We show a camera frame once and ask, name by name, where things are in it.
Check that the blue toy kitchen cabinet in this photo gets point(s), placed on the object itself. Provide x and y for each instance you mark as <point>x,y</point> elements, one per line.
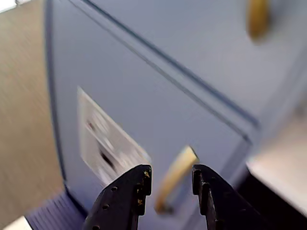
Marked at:
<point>280,100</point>

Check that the blue door with dispenser print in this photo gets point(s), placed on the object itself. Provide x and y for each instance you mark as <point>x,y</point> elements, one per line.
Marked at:
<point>120,72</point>

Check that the blue door with shopping list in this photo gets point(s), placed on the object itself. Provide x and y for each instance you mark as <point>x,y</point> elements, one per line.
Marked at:
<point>216,48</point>

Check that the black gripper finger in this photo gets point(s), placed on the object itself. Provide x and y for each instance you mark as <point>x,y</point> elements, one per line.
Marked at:
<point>223,206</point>
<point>120,198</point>

